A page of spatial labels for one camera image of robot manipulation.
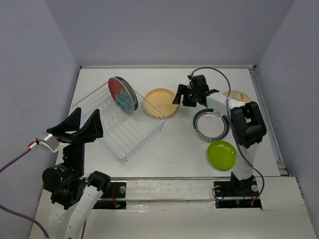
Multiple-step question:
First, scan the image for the clear wire dish rack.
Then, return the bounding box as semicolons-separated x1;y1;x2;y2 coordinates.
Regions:
71;83;166;163

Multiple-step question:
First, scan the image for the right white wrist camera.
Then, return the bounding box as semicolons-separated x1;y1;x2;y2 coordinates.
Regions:
187;72;194;89

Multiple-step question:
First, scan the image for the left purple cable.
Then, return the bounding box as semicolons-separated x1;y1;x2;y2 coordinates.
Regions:
0;143;49;237

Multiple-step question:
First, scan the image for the green red striped plate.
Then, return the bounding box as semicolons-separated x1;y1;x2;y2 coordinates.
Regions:
192;109;230;142

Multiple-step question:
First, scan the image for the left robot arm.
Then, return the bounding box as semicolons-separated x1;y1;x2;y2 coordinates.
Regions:
36;108;111;239

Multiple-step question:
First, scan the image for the beige patterned plate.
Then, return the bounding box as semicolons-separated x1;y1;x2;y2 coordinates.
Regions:
229;90;252;103

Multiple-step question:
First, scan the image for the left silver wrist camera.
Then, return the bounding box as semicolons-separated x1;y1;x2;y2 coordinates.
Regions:
36;134;70;153

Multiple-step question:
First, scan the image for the red teal flower plate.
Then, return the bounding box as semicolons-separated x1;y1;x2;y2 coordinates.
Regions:
108;77;135;115

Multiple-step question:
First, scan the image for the lime green plate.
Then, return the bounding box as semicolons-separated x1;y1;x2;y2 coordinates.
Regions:
207;140;237;171

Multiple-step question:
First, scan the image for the yellow plate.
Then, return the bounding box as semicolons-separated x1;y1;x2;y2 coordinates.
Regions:
143;88;178;118

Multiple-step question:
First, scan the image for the green rim lettered plate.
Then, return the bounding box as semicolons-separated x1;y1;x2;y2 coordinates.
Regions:
116;76;139;110

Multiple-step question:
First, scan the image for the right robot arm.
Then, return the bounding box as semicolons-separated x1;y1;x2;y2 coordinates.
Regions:
172;74;267;199

